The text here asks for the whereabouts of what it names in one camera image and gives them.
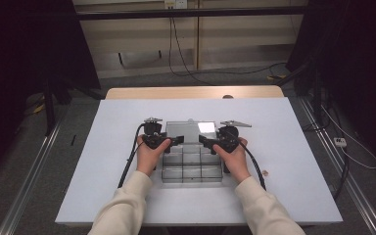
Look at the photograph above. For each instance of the white wall outlet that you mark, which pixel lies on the white wall outlet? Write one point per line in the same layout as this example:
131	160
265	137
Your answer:
175	4

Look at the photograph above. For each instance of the person's left hand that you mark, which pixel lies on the person's left hand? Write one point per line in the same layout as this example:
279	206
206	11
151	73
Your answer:
147	158

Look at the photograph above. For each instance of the black metal stand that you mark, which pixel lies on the black metal stand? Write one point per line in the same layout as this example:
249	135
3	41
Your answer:
49	111

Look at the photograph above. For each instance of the person's right hand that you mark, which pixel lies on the person's right hand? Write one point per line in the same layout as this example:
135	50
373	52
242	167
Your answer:
238	163

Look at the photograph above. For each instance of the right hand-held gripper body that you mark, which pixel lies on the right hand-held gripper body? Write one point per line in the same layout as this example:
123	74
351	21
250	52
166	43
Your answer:
228	138

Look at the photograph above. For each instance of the dark round table grommet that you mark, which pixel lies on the dark round table grommet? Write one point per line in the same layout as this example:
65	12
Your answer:
227	96

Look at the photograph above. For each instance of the beige cabinet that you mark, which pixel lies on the beige cabinet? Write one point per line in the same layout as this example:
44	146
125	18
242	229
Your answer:
241	39

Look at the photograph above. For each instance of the silver floor rail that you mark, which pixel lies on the silver floor rail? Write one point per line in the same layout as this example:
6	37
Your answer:
346	182
29	182

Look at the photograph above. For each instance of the clear plastic compartment box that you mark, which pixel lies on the clear plastic compartment box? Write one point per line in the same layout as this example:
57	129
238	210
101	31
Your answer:
192	166

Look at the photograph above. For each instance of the wooden table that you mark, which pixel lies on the wooden table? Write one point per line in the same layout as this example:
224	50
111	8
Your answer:
176	92

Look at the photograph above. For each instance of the black horizontal metal bar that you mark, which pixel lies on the black horizontal metal bar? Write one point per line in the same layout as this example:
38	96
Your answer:
189	13

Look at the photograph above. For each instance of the white power strip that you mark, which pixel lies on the white power strip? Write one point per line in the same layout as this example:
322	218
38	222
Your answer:
340	142

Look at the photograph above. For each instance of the small black floor item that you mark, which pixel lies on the small black floor item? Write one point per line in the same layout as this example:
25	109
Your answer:
73	140

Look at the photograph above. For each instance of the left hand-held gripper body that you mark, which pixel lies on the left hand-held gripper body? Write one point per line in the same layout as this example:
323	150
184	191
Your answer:
152	135

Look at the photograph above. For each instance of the white table cover sheet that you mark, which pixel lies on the white table cover sheet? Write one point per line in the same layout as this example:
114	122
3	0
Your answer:
111	130

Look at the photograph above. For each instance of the yellow floor tape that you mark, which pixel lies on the yellow floor tape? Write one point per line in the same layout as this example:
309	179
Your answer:
275	77
39	108

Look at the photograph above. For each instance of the black curtain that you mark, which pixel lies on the black curtain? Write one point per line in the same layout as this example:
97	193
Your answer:
359	65
23	65

